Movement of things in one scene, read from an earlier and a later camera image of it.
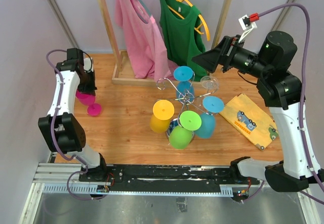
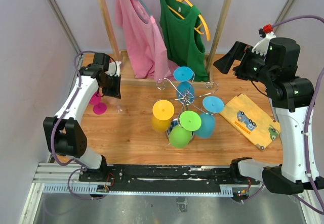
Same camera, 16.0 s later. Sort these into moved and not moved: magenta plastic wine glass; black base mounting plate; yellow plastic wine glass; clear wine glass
Moved: magenta plastic wine glass; clear wine glass
Not moved: black base mounting plate; yellow plastic wine glass
